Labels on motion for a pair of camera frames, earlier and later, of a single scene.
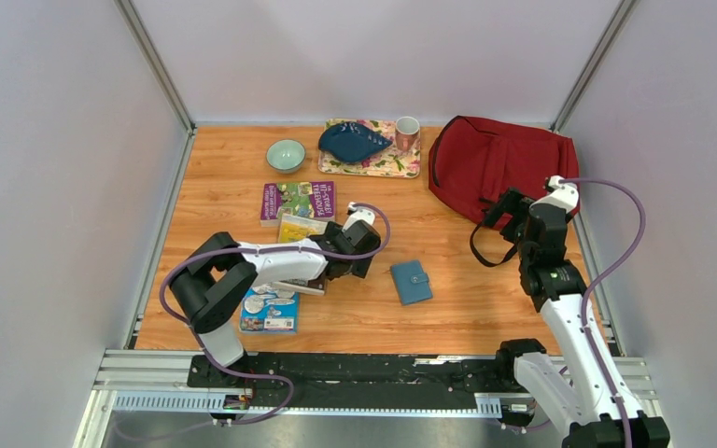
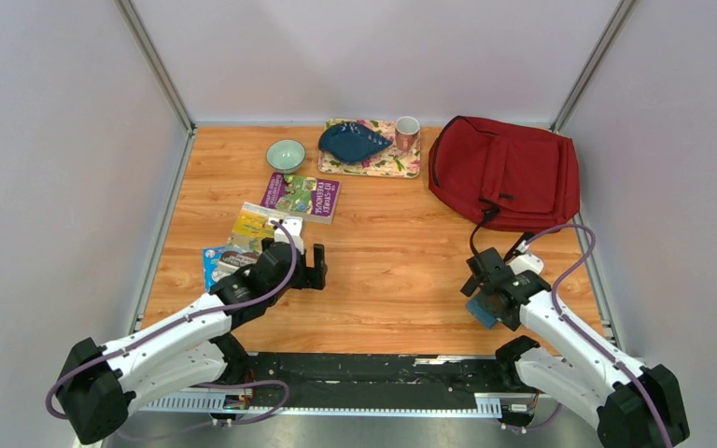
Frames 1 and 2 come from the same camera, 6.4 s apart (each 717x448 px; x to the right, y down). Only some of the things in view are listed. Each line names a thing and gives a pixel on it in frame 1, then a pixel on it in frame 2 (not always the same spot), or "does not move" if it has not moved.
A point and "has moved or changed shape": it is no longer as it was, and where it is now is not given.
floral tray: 391,161 does not move
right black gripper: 504,203 → 506,321
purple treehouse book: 314,200 has moved or changed shape
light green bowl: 286,156 does not move
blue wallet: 413,284 → 477,311
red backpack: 473,161 does not move
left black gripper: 360,266 → 313,277
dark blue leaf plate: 351,141 does not move
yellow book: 293,227 has moved or changed shape
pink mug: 407,130 does not move
